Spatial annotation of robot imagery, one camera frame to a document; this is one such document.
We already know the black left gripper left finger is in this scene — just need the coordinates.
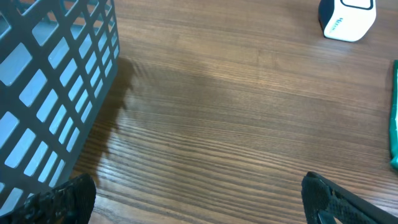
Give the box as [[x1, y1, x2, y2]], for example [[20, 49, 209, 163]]
[[1, 174, 96, 224]]

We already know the green 3M gloves packet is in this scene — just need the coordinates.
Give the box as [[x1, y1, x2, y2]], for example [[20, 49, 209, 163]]
[[389, 60, 397, 170]]

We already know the white barcode scanner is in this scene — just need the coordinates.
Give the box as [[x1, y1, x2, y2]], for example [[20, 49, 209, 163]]
[[318, 0, 376, 42]]

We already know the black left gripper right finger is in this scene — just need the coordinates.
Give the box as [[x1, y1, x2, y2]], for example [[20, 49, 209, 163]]
[[301, 172, 397, 224]]

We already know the grey plastic shopping basket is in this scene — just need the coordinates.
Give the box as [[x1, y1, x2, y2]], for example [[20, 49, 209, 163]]
[[1, 0, 120, 214]]

